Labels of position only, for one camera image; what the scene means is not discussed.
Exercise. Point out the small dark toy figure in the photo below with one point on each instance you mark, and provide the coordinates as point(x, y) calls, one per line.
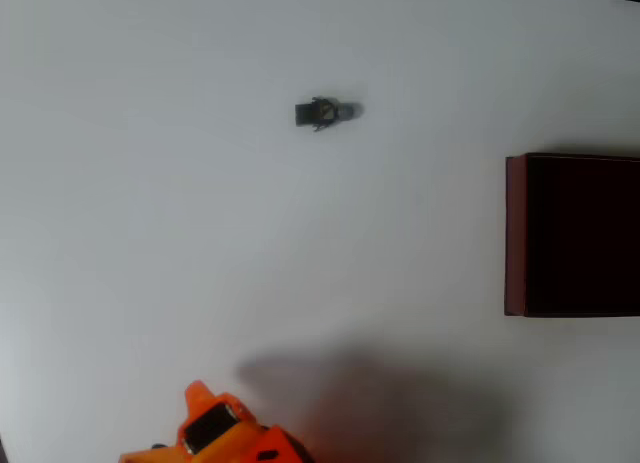
point(312, 113)

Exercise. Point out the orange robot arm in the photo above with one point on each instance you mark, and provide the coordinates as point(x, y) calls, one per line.
point(240, 435)

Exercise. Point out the dark red open box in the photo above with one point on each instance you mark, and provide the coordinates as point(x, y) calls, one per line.
point(575, 238)

